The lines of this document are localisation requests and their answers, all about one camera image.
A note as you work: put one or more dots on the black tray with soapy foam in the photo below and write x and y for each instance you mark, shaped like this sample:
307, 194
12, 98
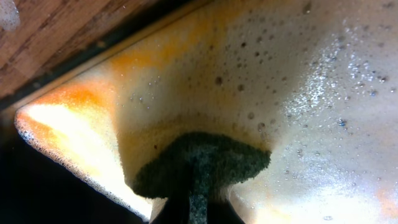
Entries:
314, 82

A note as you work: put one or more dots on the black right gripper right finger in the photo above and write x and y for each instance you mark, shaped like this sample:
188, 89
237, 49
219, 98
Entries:
220, 211

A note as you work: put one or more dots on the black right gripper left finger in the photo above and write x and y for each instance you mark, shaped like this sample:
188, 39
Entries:
173, 210

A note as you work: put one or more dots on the green and yellow sponge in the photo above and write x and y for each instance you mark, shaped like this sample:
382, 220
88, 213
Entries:
165, 157

